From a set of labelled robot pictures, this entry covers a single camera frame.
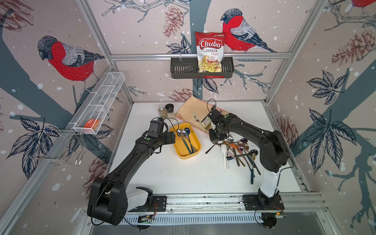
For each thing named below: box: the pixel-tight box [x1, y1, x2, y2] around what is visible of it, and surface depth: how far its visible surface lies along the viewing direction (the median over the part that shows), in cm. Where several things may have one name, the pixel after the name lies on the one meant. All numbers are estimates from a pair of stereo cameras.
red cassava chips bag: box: [194, 31, 226, 73], surface depth 85 cm
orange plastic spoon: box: [230, 142, 246, 167], surface depth 96 cm
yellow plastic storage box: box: [169, 122, 202, 160], surface depth 100 cm
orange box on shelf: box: [84, 118, 100, 131], surface depth 68 cm
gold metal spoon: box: [222, 140, 241, 167], surface depth 94 cm
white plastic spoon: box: [220, 143, 228, 173], surface depth 92 cm
